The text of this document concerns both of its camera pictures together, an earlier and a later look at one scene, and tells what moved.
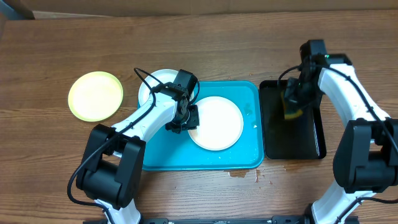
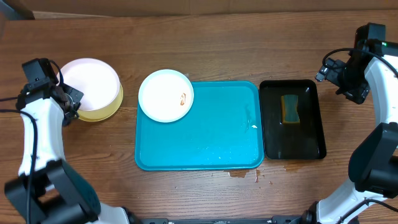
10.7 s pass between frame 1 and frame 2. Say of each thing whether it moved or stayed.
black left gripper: moved
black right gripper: moved
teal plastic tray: stayed
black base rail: stayed
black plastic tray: stayed
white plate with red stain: moved
